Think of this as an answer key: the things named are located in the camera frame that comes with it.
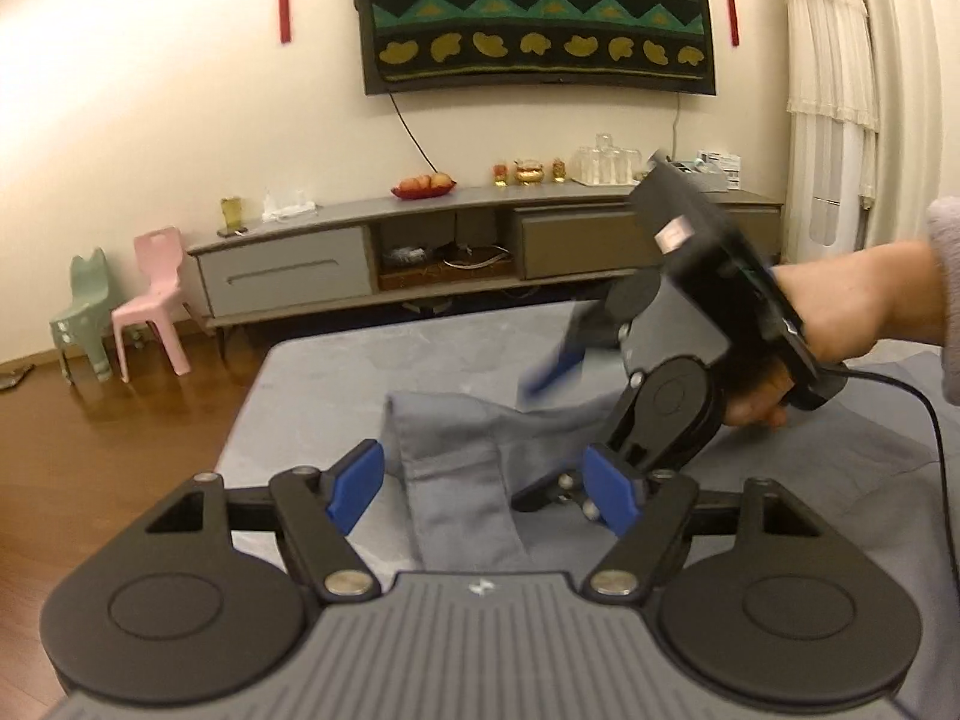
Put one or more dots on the grey pants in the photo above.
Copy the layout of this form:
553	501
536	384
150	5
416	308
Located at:
465	480

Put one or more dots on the green plastic chair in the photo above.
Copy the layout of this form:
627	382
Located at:
79	322

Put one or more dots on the small red gold ornament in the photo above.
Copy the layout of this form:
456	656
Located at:
559	171
500	174

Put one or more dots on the cream curtain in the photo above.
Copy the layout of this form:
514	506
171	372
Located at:
919	75

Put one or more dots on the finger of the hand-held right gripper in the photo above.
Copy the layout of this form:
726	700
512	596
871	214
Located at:
551	371
551	491

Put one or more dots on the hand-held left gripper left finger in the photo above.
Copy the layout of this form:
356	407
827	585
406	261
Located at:
356	484

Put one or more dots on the wall television patterned cover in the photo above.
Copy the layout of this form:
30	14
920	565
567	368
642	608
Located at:
532	15

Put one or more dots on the person's right hand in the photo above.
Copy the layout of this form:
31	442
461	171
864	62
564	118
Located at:
832	307

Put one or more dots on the white lace curtain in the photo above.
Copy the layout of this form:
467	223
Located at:
829	90

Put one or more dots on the gold pot ornament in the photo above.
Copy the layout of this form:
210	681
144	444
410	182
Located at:
529	174

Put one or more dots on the yellow cup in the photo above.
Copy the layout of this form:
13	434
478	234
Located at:
233	216

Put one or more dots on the red fruit plate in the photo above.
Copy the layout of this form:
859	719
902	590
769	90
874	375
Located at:
424	187

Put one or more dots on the small brown flat object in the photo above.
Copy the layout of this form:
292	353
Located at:
15	377

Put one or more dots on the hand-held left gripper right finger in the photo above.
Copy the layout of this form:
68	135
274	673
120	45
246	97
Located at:
611	491

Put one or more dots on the white desktop organizer box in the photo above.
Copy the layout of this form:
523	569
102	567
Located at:
712	171

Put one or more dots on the pink plastic chair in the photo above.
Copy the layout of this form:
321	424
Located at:
154	300

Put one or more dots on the set of clear glasses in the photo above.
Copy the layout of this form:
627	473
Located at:
604	163

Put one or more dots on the person's right forearm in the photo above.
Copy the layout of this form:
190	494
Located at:
911	292

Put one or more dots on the long grey television cabinet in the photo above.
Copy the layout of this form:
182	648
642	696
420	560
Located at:
289	274

